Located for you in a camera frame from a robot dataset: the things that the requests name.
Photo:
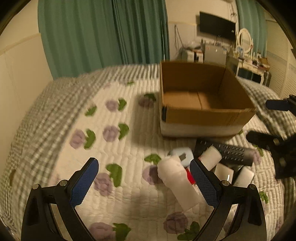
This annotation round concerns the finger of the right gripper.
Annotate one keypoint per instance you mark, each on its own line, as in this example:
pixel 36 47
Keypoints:
pixel 264 140
pixel 286 104

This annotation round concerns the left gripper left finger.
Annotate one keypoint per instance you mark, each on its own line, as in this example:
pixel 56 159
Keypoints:
pixel 39 222

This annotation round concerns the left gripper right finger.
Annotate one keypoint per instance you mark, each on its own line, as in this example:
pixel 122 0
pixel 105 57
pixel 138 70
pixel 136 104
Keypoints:
pixel 249 220

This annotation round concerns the black remote control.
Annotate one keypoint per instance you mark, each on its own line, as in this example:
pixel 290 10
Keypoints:
pixel 230 154

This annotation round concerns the white rounded charger block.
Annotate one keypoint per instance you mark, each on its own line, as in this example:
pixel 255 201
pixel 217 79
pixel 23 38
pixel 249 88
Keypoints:
pixel 244 177

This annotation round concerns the white jar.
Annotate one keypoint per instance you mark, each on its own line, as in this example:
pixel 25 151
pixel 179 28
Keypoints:
pixel 210 158

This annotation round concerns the light blue square device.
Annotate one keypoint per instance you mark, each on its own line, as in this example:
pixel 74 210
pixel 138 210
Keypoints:
pixel 184 153

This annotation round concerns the large white cylinder bottle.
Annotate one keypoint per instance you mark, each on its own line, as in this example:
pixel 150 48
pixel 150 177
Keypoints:
pixel 174 176

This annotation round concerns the white dressing table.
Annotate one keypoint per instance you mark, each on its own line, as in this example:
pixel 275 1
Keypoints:
pixel 248 71

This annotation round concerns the grey checkered bed blanket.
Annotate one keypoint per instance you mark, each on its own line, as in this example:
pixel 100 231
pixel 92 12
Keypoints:
pixel 44 129

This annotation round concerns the brown cardboard box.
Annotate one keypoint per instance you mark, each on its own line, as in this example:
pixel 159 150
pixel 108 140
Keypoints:
pixel 201 100

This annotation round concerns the white oval vanity mirror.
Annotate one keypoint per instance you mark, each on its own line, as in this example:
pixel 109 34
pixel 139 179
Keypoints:
pixel 244 40

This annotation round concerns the silver mini fridge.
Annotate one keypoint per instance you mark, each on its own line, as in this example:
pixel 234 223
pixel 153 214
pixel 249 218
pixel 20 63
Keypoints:
pixel 214 54

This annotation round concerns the green curtain right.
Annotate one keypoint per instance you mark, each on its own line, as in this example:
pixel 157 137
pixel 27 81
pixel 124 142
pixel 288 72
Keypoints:
pixel 251 17

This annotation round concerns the green curtain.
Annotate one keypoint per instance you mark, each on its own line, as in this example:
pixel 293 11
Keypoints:
pixel 83 36
pixel 251 17

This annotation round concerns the white floral quilted mat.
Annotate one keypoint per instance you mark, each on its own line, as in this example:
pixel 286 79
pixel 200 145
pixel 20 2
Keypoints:
pixel 127 200

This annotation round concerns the green curtain left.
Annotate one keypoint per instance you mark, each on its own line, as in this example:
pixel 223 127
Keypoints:
pixel 83 36

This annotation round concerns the black wall television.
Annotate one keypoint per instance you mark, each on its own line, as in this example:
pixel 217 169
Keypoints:
pixel 217 26

